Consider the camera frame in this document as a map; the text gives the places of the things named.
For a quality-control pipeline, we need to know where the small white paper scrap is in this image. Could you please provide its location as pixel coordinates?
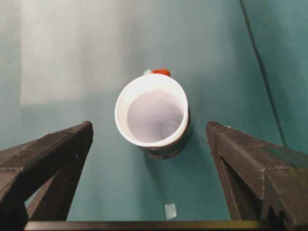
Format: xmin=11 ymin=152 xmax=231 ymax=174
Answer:
xmin=164 ymin=203 xmax=178 ymax=220

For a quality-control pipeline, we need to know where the blue-green table cloth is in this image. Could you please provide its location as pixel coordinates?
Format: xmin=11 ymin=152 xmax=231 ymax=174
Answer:
xmin=0 ymin=0 xmax=308 ymax=231

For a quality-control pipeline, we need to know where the white paper cup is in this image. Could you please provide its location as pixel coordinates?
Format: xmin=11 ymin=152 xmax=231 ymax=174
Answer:
xmin=114 ymin=73 xmax=189 ymax=148

